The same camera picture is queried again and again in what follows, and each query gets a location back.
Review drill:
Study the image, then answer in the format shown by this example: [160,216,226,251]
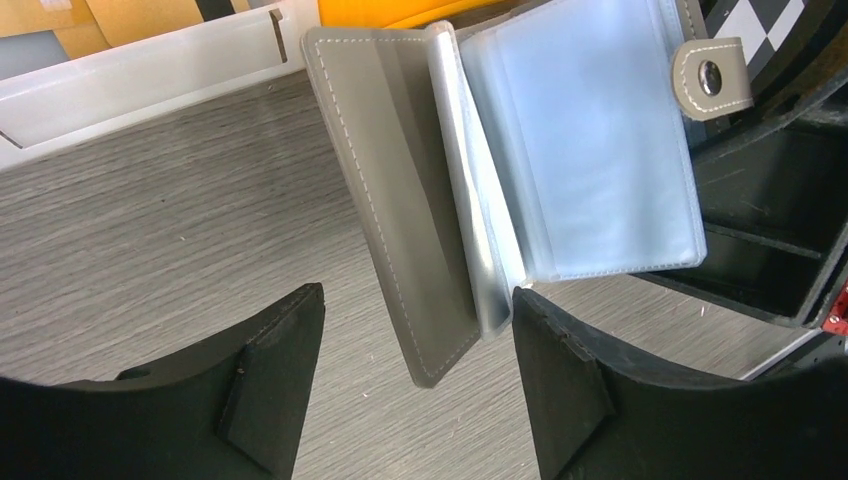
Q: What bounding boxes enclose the wooden cards in white bin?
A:
[0,0,253,61]

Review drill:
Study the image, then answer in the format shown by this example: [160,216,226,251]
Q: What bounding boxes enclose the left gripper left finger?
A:
[1,283,325,479]

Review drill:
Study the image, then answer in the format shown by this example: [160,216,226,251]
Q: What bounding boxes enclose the middle orange plastic bin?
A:
[317,0,529,29]

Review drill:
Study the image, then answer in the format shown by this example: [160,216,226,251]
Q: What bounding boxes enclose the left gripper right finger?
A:
[513,288,847,479]

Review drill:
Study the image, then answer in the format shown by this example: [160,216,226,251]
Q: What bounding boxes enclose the white plastic bin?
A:
[1,1,320,169]

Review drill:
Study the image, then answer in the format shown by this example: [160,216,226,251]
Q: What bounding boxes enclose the black white checkerboard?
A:
[702,0,808,78]

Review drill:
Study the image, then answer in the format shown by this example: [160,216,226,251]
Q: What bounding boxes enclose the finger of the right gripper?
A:
[650,39,847,328]

